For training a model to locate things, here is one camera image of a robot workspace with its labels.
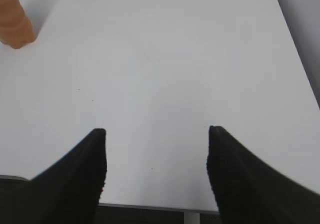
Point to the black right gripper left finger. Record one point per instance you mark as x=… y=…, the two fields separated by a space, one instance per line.
x=66 y=193

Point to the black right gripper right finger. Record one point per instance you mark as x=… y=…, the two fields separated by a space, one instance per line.
x=249 y=191

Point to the orange soda plastic bottle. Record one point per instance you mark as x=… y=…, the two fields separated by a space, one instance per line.
x=16 y=28

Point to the white table leg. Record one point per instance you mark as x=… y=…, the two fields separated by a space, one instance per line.
x=191 y=218

